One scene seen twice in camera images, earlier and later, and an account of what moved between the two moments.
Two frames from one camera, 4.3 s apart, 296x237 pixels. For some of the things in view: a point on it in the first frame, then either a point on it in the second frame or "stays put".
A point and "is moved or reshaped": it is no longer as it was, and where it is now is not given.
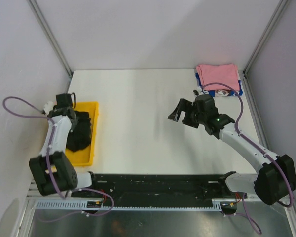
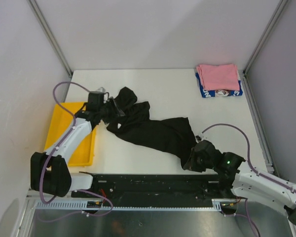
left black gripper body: [75, 122] to [104, 115]
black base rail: [157, 189] stays put
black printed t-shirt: [81, 135] is moved or reshaped
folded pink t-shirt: [227, 74] stays put
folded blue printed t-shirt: [217, 93] stays put
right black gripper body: [200, 117] to [197, 164]
